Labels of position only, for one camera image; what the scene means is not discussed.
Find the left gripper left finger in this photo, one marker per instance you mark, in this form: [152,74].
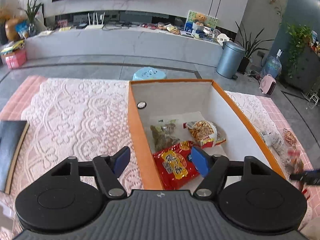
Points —
[107,171]

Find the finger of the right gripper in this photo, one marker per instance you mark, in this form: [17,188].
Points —
[309,177]

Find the black tablet with wood edge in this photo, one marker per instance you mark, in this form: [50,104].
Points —
[12,136]

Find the orange cardboard box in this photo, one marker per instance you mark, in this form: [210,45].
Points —
[178,96]

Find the white wifi router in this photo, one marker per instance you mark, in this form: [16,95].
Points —
[95,21]

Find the blue metal trash can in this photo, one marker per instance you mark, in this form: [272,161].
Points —
[230,59]

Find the trailing green ivy plant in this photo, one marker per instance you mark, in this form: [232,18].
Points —
[300,36]

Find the light blue plastic stool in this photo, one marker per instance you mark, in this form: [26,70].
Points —
[148,73]

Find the potted grass plant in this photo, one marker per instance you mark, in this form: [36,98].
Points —
[34,13]

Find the dark grey cabinet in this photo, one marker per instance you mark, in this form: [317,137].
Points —
[306,75]

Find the pink small heater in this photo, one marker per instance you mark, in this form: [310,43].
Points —
[267,84]

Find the blue water jug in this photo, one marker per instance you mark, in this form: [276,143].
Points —
[272,66]

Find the teddy bear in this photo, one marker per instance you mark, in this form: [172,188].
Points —
[200,19]

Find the pink storage box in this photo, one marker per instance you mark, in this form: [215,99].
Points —
[16,59]

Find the orange nut snack packet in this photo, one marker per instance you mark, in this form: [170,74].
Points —
[289,137]

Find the pink checked table cover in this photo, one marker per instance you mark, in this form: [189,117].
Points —
[261,112]

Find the peanut snack packet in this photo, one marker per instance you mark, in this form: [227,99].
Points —
[205,133]

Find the red snack packet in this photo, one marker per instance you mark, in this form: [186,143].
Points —
[175,166]

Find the clear white snack bag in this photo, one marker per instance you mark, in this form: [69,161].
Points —
[275,140]

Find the potted snake plant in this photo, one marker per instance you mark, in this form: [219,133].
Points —
[250,45]

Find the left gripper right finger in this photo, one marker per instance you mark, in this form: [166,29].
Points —
[213,169]

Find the green seed snack packet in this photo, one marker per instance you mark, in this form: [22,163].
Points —
[164,134]

